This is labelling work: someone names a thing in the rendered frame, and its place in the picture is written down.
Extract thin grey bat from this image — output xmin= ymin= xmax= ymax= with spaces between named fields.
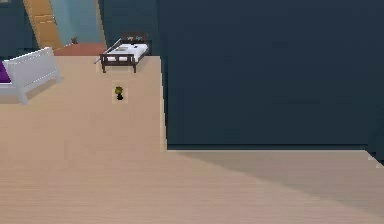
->
xmin=93 ymin=37 xmax=122 ymax=65

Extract dark wooden bed white mattress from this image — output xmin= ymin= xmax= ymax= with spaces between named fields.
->
xmin=99 ymin=31 xmax=150 ymax=74

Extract small green house plant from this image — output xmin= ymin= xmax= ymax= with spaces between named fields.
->
xmin=114 ymin=85 xmax=125 ymax=101

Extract white bed with purple cover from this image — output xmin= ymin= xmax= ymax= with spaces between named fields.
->
xmin=0 ymin=46 xmax=63 ymax=106

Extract orange wooden room door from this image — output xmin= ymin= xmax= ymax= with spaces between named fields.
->
xmin=22 ymin=0 xmax=64 ymax=51

